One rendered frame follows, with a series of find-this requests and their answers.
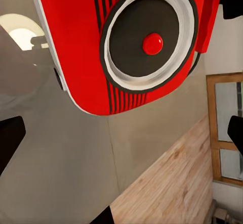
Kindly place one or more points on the door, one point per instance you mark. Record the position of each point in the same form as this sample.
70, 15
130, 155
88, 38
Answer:
225, 99

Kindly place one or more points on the coffee table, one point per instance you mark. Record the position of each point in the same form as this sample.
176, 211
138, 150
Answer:
71, 165

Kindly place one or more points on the wood fireplace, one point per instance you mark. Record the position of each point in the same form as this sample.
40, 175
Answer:
216, 215

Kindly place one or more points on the radio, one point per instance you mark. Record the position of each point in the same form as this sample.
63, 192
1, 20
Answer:
116, 55

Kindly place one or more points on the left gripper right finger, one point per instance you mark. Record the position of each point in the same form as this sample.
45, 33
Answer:
235, 131

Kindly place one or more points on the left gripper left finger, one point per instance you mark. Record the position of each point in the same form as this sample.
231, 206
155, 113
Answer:
12, 132

